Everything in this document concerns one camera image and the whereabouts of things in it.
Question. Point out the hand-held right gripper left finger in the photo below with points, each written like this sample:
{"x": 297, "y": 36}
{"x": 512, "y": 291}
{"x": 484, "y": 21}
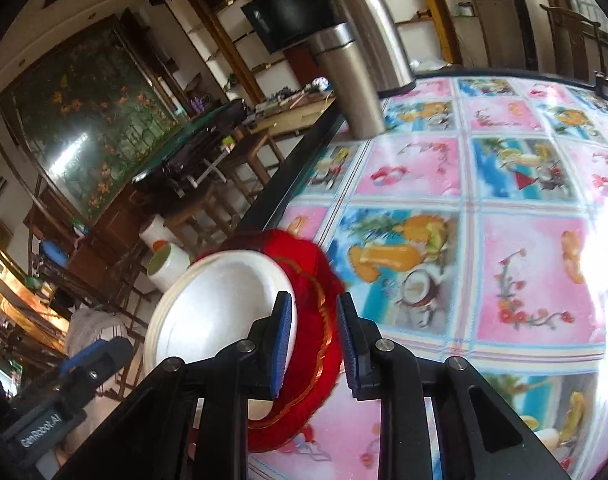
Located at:
{"x": 280, "y": 350}

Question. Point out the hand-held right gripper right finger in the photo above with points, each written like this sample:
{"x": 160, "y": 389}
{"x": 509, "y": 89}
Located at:
{"x": 348, "y": 350}

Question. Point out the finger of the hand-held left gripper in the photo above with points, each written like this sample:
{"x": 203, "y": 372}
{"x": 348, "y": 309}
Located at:
{"x": 84, "y": 357}

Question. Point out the small white bowl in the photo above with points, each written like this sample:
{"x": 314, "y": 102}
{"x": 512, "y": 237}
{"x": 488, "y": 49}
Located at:
{"x": 219, "y": 305}

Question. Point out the grey striped cloth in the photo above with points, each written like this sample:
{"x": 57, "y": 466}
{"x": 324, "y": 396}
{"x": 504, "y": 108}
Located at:
{"x": 94, "y": 330}

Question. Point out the blue plastic object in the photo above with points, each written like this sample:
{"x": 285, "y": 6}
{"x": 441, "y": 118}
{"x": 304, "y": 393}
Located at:
{"x": 54, "y": 252}

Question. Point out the white tub green inside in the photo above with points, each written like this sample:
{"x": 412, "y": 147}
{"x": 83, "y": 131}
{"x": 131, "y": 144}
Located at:
{"x": 166, "y": 267}

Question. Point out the wooden stool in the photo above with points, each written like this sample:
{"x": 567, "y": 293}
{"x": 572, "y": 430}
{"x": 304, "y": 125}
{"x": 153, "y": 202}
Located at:
{"x": 194, "y": 215}

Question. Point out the green mahjong table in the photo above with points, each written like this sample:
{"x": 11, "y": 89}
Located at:
{"x": 194, "y": 145}

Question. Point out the large flower painting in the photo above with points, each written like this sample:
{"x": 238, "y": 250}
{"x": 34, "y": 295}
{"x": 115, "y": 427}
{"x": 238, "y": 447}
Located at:
{"x": 84, "y": 125}

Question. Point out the low wooden table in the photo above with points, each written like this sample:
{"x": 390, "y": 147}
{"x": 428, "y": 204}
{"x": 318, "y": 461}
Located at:
{"x": 294, "y": 115}

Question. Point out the steel thermos bottle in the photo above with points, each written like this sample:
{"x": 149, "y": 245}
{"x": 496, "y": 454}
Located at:
{"x": 349, "y": 85}

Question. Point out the white plastic bag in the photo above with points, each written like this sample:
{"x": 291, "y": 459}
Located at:
{"x": 431, "y": 65}

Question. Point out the large steel airpot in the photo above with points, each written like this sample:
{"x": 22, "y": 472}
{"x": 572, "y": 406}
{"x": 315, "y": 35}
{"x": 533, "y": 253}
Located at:
{"x": 379, "y": 35}

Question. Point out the black flat television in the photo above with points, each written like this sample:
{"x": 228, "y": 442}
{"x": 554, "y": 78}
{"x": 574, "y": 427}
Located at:
{"x": 284, "y": 15}

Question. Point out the small tin jar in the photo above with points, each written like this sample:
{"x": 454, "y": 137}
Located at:
{"x": 464, "y": 10}

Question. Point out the small black jar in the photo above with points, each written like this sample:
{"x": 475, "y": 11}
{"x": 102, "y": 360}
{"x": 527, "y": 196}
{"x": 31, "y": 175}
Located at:
{"x": 606, "y": 87}

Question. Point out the white standing air conditioner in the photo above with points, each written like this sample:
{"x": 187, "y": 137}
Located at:
{"x": 521, "y": 20}

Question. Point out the dark wooden chair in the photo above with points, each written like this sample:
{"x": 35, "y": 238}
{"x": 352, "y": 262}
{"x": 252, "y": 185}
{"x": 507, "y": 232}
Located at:
{"x": 574, "y": 22}

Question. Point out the wooden wall shelf unit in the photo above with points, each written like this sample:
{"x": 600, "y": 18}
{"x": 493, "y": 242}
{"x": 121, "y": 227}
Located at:
{"x": 224, "y": 25}

